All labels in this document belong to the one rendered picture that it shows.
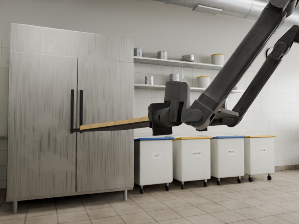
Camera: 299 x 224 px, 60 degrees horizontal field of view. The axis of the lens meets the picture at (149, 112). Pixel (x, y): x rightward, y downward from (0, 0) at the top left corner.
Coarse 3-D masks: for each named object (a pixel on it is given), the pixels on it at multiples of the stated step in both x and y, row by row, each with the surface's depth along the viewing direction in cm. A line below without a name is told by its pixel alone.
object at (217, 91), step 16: (272, 0) 64; (288, 0) 63; (272, 16) 66; (256, 32) 67; (272, 32) 67; (240, 48) 68; (256, 48) 67; (224, 64) 69; (240, 64) 67; (224, 80) 68; (208, 96) 68; (224, 96) 68; (208, 112) 67
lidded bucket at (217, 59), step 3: (213, 54) 459; (216, 54) 456; (219, 54) 455; (222, 54) 456; (213, 57) 460; (216, 57) 456; (219, 57) 455; (222, 57) 457; (213, 60) 461; (216, 60) 457; (219, 60) 456; (222, 60) 458; (213, 63) 461; (216, 63) 457; (219, 63) 456; (222, 63) 458
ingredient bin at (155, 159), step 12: (144, 144) 352; (156, 144) 360; (168, 144) 368; (144, 156) 351; (156, 156) 359; (168, 156) 367; (144, 168) 351; (156, 168) 358; (168, 168) 366; (144, 180) 350; (156, 180) 357; (168, 180) 365
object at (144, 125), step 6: (222, 108) 81; (216, 114) 86; (222, 114) 90; (228, 114) 94; (234, 114) 103; (108, 126) 96; (114, 126) 95; (120, 126) 99; (126, 126) 104; (132, 126) 108; (138, 126) 114; (144, 126) 120
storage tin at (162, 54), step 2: (158, 52) 420; (160, 52) 418; (162, 52) 417; (164, 52) 417; (166, 52) 419; (158, 54) 420; (160, 54) 418; (162, 54) 417; (164, 54) 417; (166, 54) 419; (158, 56) 420; (160, 56) 418; (162, 56) 416; (164, 56) 417; (166, 56) 419; (158, 58) 420; (160, 58) 417; (162, 58) 416; (164, 58) 416; (166, 58) 418
